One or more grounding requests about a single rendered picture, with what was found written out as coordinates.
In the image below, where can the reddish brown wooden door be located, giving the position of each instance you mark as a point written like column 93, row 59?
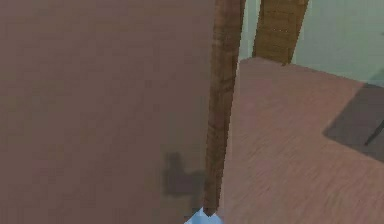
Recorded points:
column 221, row 100

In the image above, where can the pale blue pointed object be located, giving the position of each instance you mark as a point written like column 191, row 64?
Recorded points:
column 201, row 218

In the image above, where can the tan wooden door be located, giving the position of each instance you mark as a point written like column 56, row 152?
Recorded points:
column 278, row 30

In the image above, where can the thin black furniture leg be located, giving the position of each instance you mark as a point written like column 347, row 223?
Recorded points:
column 375, row 133

